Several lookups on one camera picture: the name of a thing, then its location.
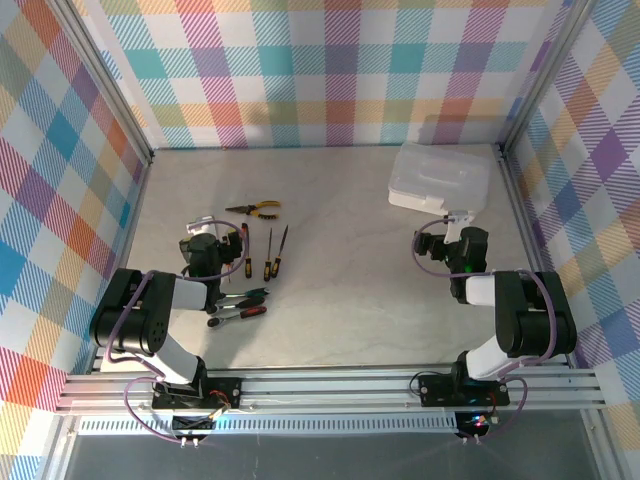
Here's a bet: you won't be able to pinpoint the slotted grey cable duct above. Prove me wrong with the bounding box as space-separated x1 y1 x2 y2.
77 413 461 436

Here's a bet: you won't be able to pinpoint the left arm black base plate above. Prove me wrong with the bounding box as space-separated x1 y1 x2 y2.
151 377 245 410

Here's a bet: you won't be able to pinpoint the aluminium upright post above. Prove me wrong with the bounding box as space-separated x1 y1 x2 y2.
47 0 155 166
499 0 601 159

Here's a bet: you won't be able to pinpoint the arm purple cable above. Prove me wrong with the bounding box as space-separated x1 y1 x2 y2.
106 218 251 446
410 218 560 446

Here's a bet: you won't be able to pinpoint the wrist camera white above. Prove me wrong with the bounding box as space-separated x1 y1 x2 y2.
443 208 475 245
185 215 217 236

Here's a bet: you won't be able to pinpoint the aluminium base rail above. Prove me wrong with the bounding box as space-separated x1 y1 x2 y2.
55 367 609 415

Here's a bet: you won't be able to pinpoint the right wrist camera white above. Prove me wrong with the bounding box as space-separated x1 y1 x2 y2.
443 208 475 245

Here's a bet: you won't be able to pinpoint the aluminium side rail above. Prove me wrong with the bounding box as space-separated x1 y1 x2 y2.
497 144 574 371
88 154 154 374

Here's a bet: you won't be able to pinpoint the green handled ratchet wrench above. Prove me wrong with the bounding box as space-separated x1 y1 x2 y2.
222 286 272 304

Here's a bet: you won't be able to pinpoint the clear plastic tool box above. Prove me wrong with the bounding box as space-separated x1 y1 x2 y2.
387 142 489 221

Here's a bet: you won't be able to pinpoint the yellow black handled screwdriver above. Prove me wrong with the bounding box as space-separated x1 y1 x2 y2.
241 223 254 280
263 227 274 283

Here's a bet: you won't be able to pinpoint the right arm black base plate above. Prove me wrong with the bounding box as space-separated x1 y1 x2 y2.
416 373 512 408

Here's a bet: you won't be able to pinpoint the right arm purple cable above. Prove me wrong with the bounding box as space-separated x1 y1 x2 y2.
410 218 560 446

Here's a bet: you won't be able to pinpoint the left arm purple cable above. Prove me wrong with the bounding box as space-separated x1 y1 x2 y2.
106 218 251 446

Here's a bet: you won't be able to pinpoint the red handled ratchet wrench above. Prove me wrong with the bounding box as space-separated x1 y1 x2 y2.
206 305 269 330

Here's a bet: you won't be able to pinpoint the yellow black handled pliers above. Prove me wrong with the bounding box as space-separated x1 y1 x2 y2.
224 199 282 221

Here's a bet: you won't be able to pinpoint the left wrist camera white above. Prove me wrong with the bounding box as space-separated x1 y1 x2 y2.
185 215 217 236

